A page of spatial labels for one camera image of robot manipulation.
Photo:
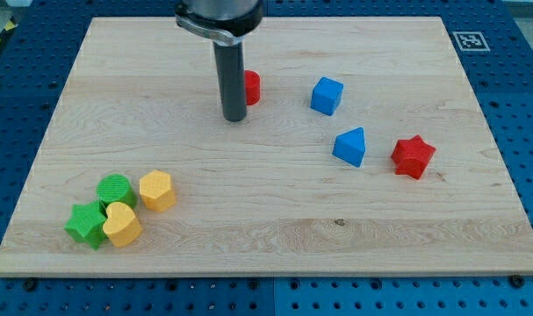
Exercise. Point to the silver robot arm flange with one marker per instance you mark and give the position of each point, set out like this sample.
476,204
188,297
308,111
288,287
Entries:
225,22

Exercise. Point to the blue cube block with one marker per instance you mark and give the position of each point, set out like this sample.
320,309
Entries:
326,96

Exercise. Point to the red cylinder block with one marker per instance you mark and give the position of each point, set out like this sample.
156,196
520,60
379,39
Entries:
252,87

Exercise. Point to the blue pentagon house block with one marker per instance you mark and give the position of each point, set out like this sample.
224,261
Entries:
350,147

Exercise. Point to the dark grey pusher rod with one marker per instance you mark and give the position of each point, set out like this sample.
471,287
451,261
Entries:
230,72

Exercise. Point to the light wooden board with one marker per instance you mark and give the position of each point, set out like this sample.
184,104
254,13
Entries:
265,196

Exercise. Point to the yellow hexagon block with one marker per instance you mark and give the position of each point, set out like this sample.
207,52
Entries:
157,191

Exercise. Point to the red star block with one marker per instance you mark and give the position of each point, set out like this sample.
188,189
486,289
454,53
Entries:
412,156

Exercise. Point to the green cylinder block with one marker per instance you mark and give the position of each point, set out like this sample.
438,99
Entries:
116,188

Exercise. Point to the yellow heart block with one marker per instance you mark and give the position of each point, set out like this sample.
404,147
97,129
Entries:
122,226

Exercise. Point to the green star block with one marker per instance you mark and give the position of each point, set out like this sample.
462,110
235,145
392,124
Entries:
85,224

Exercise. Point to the white fiducial marker tag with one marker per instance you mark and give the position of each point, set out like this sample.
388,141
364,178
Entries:
470,41

